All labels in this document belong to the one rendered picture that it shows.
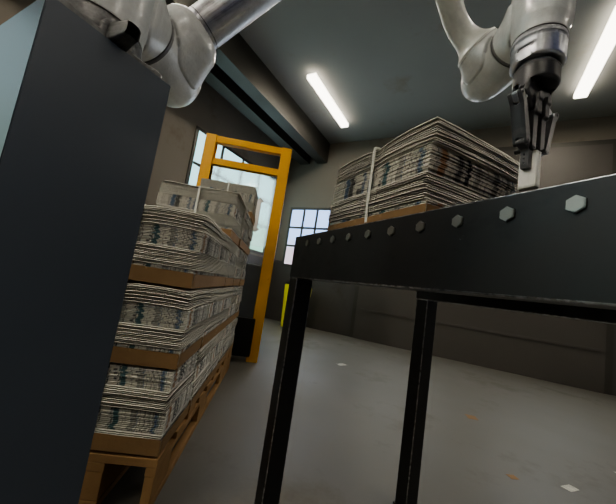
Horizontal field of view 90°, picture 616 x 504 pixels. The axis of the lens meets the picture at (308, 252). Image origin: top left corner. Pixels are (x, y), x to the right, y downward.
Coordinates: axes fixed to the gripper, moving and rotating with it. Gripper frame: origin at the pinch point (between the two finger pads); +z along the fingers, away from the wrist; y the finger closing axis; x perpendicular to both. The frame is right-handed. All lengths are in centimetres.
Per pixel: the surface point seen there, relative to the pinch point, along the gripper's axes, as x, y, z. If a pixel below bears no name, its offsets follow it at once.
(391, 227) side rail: -8.6, 23.0, 14.9
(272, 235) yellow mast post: -216, -26, -13
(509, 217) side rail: 11.1, 22.9, 16.0
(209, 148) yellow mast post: -239, 36, -78
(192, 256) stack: -63, 49, 23
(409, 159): -16.5, 13.7, -3.0
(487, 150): -10.4, -2.5, -8.6
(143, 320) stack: -67, 58, 43
